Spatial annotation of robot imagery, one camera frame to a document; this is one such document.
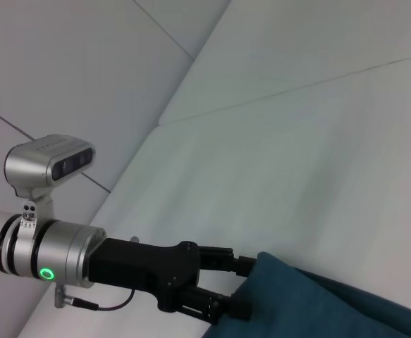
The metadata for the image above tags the left arm cable with connectors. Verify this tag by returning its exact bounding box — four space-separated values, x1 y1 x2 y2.
53 235 140 313

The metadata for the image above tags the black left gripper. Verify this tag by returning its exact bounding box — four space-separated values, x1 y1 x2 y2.
87 237 258 325

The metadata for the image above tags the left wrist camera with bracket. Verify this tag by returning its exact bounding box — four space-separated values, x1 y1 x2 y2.
4 133 97 240

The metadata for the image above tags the teal T-shirt with FREE print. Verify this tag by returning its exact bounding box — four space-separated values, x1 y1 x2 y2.
201 251 411 338

